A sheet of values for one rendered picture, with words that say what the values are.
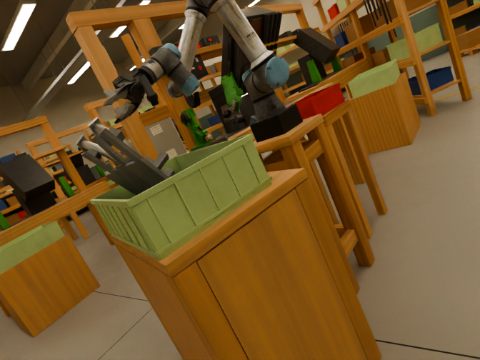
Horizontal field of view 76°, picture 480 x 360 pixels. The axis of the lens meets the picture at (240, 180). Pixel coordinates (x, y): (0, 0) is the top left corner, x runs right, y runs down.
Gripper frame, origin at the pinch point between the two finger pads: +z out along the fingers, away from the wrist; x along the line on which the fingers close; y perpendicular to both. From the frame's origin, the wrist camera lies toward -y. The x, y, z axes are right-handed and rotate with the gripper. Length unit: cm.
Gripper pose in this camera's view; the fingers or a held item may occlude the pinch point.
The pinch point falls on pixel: (113, 113)
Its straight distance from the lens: 113.0
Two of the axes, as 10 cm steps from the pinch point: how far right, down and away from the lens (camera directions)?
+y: -8.5, -4.3, 3.1
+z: -5.2, 7.4, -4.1
